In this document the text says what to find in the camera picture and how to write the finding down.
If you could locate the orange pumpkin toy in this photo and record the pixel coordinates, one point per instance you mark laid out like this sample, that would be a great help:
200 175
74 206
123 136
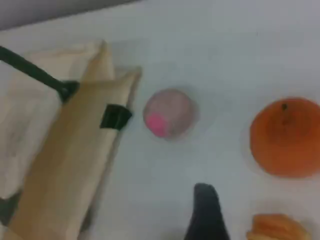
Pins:
285 142

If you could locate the grey and pink ball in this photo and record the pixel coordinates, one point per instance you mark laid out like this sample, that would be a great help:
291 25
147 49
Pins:
171 110

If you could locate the long yellow-orange bread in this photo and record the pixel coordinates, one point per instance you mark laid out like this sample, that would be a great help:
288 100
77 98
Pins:
275 228

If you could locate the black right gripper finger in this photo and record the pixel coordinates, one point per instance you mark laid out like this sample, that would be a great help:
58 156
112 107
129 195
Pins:
206 215

